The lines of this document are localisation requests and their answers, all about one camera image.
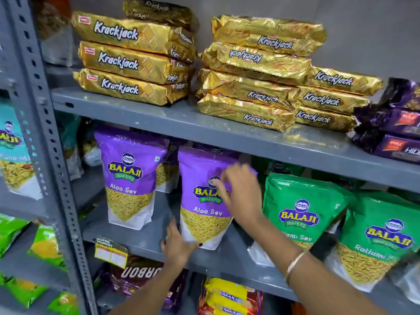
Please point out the purple biscuit packet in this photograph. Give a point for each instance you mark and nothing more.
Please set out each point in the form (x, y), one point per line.
(402, 93)
(390, 121)
(390, 147)

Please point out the light green chips packet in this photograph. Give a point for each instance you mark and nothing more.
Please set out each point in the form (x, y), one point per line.
(47, 247)
(26, 291)
(9, 231)
(65, 305)

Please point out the person's right forearm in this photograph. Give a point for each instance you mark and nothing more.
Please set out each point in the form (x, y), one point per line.
(315, 278)

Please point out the stack of gold cracker packets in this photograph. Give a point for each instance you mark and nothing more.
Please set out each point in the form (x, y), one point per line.
(256, 78)

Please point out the brown biscuit packet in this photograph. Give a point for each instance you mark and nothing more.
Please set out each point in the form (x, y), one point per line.
(137, 275)

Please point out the person's left hand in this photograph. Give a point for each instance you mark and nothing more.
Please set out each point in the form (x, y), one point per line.
(177, 249)

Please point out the teal snack pouch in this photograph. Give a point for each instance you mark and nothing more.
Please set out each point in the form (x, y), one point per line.
(92, 150)
(70, 144)
(14, 160)

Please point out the person's left thumb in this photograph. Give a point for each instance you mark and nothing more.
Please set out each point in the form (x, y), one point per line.
(192, 247)

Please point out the green snack pouch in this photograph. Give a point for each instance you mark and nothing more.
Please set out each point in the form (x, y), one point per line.
(300, 209)
(275, 167)
(338, 182)
(377, 246)

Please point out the person's right hand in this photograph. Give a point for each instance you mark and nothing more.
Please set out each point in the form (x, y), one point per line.
(244, 196)

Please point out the orange clear snack pouch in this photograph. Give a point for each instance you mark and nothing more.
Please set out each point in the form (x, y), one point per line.
(54, 32)

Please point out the person's right thumb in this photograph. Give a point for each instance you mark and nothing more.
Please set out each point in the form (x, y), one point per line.
(220, 194)

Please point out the yellow red biscuit packet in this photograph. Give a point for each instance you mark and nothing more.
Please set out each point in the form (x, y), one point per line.
(229, 298)

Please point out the purple snack pouch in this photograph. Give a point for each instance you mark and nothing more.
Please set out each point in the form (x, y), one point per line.
(215, 149)
(203, 219)
(167, 175)
(129, 180)

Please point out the yellow shelf price tag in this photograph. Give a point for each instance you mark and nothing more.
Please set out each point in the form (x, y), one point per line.
(111, 254)

